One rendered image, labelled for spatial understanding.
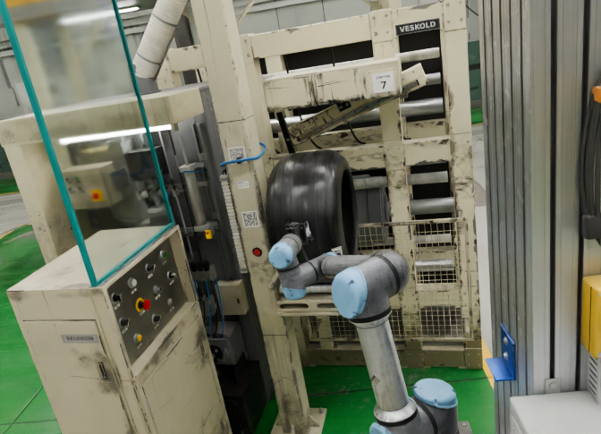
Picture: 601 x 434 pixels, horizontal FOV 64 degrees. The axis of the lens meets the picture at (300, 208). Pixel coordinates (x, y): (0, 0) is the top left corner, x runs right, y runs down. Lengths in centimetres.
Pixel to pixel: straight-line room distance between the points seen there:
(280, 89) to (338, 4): 901
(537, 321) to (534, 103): 38
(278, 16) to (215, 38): 922
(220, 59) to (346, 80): 55
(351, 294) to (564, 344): 47
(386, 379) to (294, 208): 82
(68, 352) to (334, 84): 148
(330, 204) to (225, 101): 60
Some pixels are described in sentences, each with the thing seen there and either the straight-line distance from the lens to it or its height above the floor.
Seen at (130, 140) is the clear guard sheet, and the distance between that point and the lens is 196.
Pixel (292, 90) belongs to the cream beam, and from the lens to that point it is 222.
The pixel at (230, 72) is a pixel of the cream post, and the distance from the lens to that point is 203.
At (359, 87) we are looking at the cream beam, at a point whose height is 169.
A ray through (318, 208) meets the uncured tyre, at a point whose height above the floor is 131.
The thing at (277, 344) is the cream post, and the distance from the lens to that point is 243.
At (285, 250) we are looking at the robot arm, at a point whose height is 131.
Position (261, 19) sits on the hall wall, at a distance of 1127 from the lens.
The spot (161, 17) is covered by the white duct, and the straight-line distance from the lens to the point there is 245.
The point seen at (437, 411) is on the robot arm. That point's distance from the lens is 147.
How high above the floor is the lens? 190
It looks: 18 degrees down
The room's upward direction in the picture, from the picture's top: 10 degrees counter-clockwise
